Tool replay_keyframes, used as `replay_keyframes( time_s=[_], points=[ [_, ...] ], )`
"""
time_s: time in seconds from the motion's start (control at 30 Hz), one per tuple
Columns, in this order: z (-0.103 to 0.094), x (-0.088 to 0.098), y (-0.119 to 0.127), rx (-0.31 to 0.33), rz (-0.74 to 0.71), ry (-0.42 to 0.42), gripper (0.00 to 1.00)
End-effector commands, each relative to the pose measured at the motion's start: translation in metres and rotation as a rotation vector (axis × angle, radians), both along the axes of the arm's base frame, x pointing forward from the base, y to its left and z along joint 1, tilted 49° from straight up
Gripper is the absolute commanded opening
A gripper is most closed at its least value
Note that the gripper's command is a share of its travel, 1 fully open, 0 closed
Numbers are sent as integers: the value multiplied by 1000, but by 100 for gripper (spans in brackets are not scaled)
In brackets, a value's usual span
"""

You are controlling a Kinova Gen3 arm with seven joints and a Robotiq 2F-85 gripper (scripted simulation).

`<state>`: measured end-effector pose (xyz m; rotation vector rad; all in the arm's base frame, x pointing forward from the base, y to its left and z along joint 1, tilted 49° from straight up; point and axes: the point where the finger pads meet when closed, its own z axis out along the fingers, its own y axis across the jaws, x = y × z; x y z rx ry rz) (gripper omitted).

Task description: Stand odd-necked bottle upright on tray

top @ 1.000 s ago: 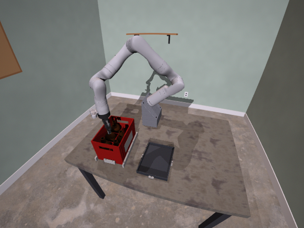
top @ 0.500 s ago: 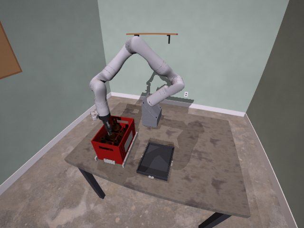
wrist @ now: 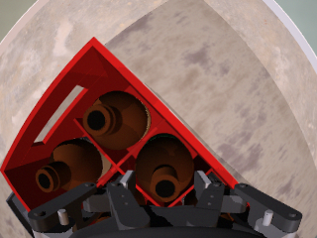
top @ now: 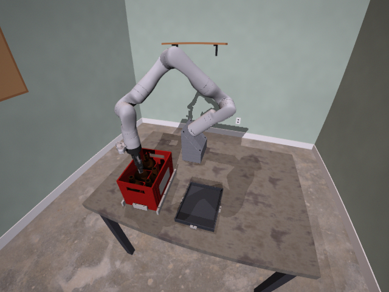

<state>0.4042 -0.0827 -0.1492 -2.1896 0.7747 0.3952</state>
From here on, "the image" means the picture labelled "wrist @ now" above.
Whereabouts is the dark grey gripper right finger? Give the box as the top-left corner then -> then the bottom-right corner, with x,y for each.
186,171 -> 302,238

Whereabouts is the red bottle crate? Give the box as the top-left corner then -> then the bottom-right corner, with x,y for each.
0,37 -> 238,212

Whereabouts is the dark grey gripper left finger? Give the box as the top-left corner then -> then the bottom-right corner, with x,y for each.
28,171 -> 150,238

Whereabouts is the grey rectangular tray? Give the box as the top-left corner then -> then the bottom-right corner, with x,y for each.
6,191 -> 35,238

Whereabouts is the brown glass bottle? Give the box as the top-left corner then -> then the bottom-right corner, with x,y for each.
36,136 -> 113,192
95,171 -> 148,222
135,133 -> 194,202
83,90 -> 152,150
181,172 -> 234,221

